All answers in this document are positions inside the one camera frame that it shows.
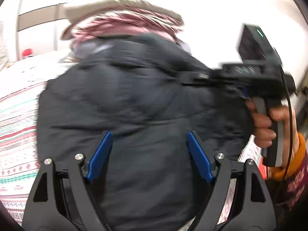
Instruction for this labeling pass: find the black puffer jacket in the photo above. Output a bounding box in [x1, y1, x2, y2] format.
[37, 34, 254, 230]

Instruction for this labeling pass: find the orange patterned sleeve forearm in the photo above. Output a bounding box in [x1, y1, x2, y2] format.
[266, 133, 307, 210]

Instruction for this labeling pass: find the person's right hand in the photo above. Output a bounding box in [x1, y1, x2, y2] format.
[245, 99, 300, 167]

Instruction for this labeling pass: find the grey folded quilt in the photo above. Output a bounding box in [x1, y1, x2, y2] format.
[73, 35, 192, 62]

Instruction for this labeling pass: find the striped patterned bed sheet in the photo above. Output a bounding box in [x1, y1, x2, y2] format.
[0, 57, 265, 229]

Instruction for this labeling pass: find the pink folded blanket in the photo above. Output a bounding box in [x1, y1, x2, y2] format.
[69, 7, 183, 43]

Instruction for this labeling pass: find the white wardrobe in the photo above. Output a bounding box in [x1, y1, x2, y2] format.
[14, 0, 73, 61]

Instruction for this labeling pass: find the beige folded blanket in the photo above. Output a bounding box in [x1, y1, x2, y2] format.
[60, 0, 184, 41]

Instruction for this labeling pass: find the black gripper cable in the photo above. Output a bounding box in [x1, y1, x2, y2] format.
[271, 47, 295, 198]

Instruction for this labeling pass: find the red object by wall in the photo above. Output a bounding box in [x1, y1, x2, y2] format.
[21, 49, 33, 59]

